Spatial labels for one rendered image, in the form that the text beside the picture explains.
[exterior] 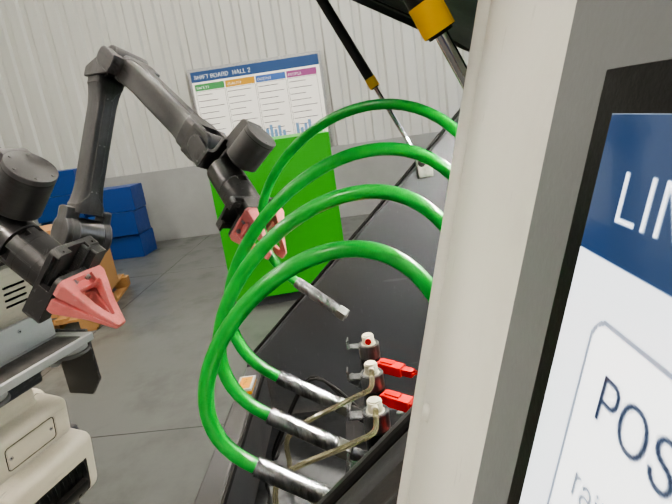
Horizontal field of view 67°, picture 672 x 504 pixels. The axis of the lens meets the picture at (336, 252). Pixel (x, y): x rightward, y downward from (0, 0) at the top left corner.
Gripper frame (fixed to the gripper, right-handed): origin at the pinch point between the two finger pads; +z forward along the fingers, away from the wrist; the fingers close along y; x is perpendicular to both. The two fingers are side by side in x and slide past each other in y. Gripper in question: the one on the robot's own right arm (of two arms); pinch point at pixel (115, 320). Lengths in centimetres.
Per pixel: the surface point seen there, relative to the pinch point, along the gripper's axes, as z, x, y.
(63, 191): -317, 474, -338
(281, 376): 19.5, 3.2, 6.2
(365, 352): 26.5, 12.9, 10.4
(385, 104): 8.6, 20.7, 36.2
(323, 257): 15.6, -10.3, 27.7
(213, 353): 13.3, -12.8, 15.9
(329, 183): -32, 331, -72
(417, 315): 35, 47, 5
